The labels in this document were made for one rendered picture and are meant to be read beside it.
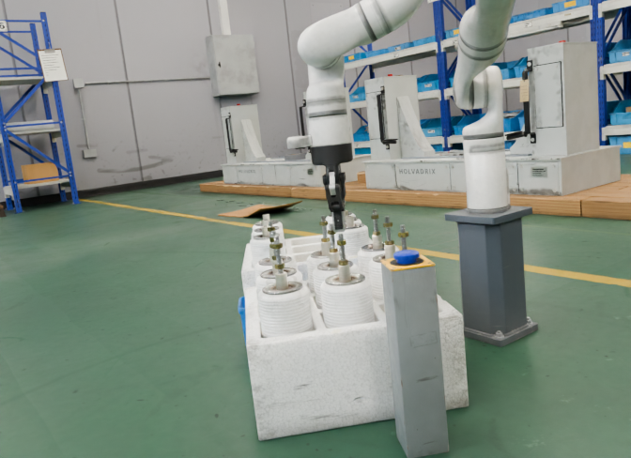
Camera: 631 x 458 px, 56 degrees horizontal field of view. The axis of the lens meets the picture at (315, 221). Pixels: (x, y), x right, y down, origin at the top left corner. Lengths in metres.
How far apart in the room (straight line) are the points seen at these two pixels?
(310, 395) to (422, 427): 0.21
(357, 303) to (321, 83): 0.39
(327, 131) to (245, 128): 4.63
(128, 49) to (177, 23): 0.75
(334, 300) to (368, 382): 0.16
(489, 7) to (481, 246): 0.55
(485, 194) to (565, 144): 1.73
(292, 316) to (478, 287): 0.53
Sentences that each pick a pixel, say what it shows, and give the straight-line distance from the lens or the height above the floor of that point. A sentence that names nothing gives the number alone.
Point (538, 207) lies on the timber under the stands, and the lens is 3.05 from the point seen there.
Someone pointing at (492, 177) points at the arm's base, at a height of 0.38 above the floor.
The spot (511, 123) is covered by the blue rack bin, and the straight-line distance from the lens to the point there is 6.46.
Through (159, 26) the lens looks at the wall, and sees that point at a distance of 7.88.
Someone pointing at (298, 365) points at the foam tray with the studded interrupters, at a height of 0.13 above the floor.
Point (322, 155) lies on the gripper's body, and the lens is 1.03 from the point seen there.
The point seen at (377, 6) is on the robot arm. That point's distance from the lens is 1.04.
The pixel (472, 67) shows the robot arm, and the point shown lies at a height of 0.62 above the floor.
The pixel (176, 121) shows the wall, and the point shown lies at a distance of 7.78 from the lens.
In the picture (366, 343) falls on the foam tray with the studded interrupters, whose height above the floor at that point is 0.15.
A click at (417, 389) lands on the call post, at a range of 0.97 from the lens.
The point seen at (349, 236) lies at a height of 0.23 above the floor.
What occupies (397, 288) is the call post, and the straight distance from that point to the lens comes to 0.91.
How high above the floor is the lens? 0.54
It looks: 9 degrees down
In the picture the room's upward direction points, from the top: 6 degrees counter-clockwise
